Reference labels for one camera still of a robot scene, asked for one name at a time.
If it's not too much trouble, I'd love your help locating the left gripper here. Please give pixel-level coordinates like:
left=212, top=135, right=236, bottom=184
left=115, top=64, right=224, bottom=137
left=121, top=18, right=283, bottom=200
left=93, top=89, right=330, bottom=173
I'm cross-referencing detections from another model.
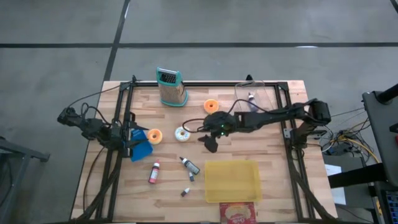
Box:
left=109, top=112, right=150, bottom=158

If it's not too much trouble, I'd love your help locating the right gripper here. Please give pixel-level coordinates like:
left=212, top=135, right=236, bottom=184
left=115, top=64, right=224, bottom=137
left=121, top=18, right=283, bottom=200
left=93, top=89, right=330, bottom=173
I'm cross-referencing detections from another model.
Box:
left=198, top=112, right=238, bottom=154

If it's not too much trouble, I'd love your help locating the orange toy donut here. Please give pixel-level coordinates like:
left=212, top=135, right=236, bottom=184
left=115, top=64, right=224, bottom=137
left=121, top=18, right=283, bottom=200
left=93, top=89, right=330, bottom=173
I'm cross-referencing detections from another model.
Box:
left=203, top=98, right=220, bottom=114
left=147, top=128, right=164, bottom=146

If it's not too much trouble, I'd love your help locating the white sprinkled toy donut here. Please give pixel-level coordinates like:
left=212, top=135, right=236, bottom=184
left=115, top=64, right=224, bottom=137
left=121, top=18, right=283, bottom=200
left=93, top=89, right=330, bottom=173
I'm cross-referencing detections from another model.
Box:
left=174, top=126, right=191, bottom=142

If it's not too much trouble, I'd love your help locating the black food colour bottle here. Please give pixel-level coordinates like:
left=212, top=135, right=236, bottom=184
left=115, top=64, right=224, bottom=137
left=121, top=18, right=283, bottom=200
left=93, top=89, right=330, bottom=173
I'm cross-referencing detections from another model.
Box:
left=179, top=156, right=201, bottom=175

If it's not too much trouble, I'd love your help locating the red food colour bottle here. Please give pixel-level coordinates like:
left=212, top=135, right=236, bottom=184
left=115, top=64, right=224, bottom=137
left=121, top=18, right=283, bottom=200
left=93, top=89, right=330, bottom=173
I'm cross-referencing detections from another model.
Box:
left=148, top=159, right=161, bottom=185

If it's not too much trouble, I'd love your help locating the red snack packet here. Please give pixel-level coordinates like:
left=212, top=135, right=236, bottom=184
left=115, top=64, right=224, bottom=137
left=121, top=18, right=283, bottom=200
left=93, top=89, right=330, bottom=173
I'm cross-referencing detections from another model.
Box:
left=219, top=202, right=257, bottom=224

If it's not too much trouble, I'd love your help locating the blue plastic basket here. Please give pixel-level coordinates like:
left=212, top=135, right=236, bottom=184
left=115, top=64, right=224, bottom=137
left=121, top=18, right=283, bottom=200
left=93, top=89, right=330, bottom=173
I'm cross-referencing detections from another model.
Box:
left=129, top=129, right=154, bottom=162

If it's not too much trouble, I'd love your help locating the yellow plastic bin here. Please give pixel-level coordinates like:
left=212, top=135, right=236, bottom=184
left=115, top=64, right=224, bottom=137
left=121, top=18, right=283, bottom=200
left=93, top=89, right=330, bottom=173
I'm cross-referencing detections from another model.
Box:
left=204, top=159, right=263, bottom=204

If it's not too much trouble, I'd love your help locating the teal steel box grater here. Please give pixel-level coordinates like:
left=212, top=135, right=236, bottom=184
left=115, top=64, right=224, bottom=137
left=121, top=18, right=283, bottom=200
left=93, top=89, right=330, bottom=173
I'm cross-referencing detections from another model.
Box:
left=155, top=66, right=190, bottom=108

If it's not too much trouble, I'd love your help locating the clear plastic container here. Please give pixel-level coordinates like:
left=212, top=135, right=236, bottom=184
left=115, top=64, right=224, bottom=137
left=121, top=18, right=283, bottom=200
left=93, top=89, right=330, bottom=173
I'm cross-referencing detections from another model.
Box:
left=234, top=80, right=277, bottom=114

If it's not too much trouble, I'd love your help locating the grey metal stand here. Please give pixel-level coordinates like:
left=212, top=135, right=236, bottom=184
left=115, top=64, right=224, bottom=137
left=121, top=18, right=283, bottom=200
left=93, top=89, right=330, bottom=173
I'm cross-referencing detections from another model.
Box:
left=0, top=136, right=51, bottom=224

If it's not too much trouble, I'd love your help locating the black flat bar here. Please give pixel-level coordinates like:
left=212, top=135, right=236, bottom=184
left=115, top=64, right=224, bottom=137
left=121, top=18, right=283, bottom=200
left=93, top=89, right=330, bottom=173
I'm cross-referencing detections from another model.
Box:
left=328, top=162, right=388, bottom=189

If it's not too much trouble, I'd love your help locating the dark desk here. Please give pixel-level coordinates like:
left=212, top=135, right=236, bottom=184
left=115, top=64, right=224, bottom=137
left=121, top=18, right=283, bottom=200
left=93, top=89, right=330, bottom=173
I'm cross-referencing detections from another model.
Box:
left=361, top=90, right=398, bottom=187

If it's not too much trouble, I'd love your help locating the black monitor pole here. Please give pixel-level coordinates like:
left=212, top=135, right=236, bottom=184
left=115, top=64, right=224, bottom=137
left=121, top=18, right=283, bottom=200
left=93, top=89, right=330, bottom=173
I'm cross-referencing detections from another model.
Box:
left=376, top=83, right=398, bottom=104

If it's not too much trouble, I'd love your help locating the computer keyboard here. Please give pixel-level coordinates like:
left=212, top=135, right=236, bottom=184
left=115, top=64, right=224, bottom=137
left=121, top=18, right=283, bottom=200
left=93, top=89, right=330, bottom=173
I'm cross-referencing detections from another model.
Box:
left=384, top=190, right=398, bottom=224

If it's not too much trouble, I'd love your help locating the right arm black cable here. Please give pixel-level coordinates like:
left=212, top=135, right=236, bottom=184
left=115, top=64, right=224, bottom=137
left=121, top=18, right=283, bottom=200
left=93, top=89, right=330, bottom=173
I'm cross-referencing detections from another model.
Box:
left=182, top=98, right=271, bottom=134

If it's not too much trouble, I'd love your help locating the thin black cable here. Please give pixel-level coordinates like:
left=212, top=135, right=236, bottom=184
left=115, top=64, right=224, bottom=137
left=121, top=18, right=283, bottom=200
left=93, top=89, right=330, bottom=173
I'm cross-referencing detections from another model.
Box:
left=67, top=79, right=139, bottom=110

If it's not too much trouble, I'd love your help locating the black aluminium table frame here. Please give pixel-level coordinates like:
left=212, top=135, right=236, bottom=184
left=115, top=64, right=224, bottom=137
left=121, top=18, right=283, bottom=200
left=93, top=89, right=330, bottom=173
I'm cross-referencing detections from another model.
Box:
left=74, top=74, right=336, bottom=224

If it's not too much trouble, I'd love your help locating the yellow floor cable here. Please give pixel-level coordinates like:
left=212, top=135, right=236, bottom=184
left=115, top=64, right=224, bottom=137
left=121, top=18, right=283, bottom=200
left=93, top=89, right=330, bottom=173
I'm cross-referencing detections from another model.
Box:
left=329, top=133, right=381, bottom=164

